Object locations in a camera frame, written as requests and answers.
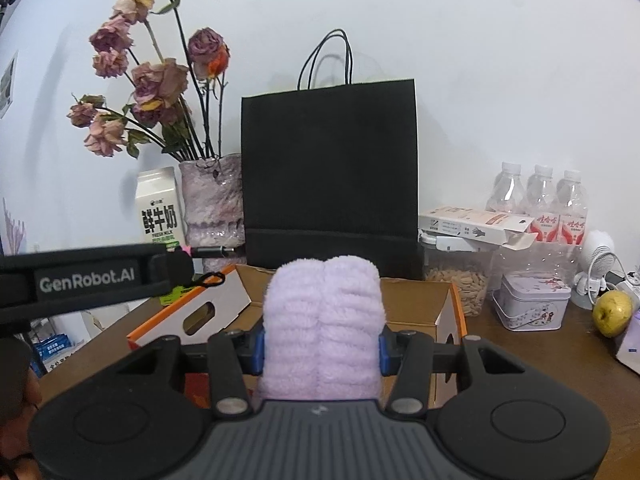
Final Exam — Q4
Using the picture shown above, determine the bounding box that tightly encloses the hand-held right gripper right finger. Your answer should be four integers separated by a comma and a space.
377, 329, 527, 418

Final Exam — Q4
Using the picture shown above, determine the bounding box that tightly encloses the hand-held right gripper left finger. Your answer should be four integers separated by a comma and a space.
115, 330, 266, 419

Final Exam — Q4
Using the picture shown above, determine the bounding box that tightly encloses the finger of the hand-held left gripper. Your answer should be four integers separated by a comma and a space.
149, 245, 194, 294

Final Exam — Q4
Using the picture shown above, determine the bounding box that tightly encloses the orange cardboard box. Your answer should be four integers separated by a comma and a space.
127, 262, 469, 412

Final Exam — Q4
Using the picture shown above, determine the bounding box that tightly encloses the purple fluffy towel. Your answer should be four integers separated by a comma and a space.
250, 255, 389, 404

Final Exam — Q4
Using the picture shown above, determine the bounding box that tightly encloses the black pen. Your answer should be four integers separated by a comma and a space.
183, 244, 247, 260

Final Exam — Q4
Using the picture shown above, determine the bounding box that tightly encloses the white milk carton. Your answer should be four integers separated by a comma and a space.
134, 167, 187, 307

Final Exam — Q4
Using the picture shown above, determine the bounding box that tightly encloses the pink glass vase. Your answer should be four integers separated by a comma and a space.
178, 154, 247, 257

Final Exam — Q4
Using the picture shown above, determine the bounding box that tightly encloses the blue and white packet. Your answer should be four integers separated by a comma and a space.
31, 332, 77, 379

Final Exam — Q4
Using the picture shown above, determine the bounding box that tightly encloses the clear snack jar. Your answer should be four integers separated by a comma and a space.
422, 237, 495, 317

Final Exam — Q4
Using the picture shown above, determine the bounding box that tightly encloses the white flat carton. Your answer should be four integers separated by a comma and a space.
418, 204, 537, 252

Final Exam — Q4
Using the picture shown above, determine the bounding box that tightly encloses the floral tin box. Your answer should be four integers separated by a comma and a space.
492, 271, 572, 332

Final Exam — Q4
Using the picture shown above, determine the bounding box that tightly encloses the black paper bag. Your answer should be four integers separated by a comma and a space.
241, 29, 424, 281

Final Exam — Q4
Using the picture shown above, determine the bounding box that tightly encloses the dried rose bouquet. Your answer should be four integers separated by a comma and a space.
67, 0, 231, 163

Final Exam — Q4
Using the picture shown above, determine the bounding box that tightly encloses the yellow-green apple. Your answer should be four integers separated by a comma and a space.
592, 290, 635, 339

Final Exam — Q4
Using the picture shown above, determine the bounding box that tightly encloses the small white desk fan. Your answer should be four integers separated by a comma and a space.
570, 230, 620, 310

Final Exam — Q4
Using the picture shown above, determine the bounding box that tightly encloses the white and purple box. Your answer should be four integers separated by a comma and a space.
615, 309, 640, 377

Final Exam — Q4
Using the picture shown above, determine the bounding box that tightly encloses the white power adapter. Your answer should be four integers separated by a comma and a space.
614, 269, 640, 302

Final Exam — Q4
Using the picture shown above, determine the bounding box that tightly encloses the black cord loop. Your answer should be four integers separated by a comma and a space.
189, 271, 224, 289

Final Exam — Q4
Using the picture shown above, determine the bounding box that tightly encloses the purple flower wall sticker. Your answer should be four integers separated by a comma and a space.
0, 197, 27, 257

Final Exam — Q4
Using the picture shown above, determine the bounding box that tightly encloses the wall picture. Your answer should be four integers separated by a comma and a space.
0, 50, 20, 121

